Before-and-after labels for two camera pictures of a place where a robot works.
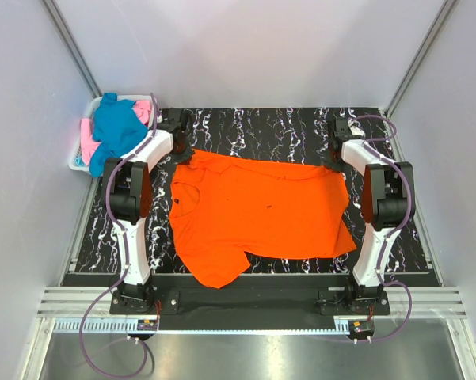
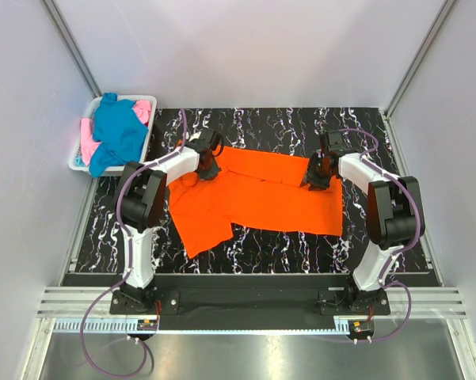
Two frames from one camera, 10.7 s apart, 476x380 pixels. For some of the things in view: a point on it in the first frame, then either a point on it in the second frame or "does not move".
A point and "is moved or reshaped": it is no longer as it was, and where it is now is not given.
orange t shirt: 219,211 is moved or reshaped
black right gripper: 334,166 -> 316,184
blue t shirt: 118,126 does not move
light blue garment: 78,161 does not move
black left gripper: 184,158 -> 211,173
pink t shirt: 143,108 does not move
